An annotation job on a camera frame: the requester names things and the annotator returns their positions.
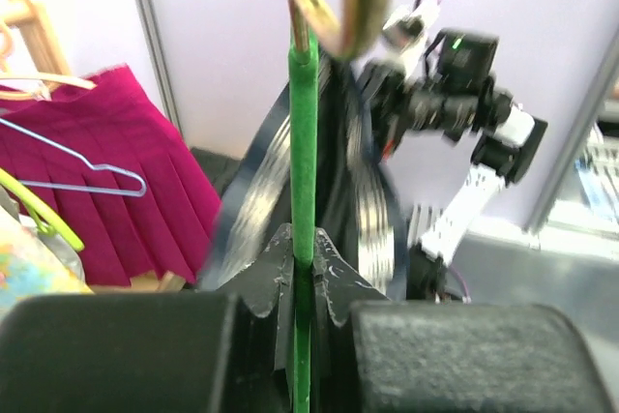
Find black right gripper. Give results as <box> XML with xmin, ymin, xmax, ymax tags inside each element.
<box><xmin>362</xmin><ymin>29</ymin><xmax>501</xmax><ymax>142</ymax></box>

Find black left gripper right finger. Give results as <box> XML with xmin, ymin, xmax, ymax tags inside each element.
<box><xmin>311</xmin><ymin>231</ymin><xmax>615</xmax><ymax>412</ymax></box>

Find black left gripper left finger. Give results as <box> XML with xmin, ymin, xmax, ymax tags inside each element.
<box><xmin>1</xmin><ymin>225</ymin><xmax>292</xmax><ymax>412</ymax></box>

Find navy plaid skirt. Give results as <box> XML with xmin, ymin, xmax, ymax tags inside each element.
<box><xmin>197</xmin><ymin>56</ymin><xmax>408</xmax><ymax>300</ymax></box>

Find green velvet hanger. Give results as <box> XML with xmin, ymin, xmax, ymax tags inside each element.
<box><xmin>288</xmin><ymin>7</ymin><xmax>318</xmax><ymax>412</ymax></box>

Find floral pastel skirt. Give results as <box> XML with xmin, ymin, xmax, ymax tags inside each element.
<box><xmin>1</xmin><ymin>192</ymin><xmax>91</xmax><ymax>314</ymax></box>

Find lime green plastic hanger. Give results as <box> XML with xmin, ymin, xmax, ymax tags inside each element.
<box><xmin>0</xmin><ymin>169</ymin><xmax>84</xmax><ymax>251</ymax></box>

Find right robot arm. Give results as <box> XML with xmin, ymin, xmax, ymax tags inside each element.
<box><xmin>361</xmin><ymin>29</ymin><xmax>547</xmax><ymax>302</ymax></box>

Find magenta pleated skirt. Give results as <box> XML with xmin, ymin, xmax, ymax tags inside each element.
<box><xmin>1</xmin><ymin>66</ymin><xmax>221</xmax><ymax>286</ymax></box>

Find light wooden hanger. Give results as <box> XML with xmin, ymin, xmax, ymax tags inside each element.
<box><xmin>1</xmin><ymin>21</ymin><xmax>96</xmax><ymax>101</ymax></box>

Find wooden clothes rack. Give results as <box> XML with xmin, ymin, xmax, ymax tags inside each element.
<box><xmin>1</xmin><ymin>0</ymin><xmax>72</xmax><ymax>75</ymax></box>

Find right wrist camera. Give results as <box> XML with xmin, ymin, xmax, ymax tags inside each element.
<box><xmin>381</xmin><ymin>0</ymin><xmax>442</xmax><ymax>52</ymax></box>

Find blue wire hanger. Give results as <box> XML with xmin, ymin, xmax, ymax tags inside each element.
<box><xmin>1</xmin><ymin>118</ymin><xmax>147</xmax><ymax>197</ymax></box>

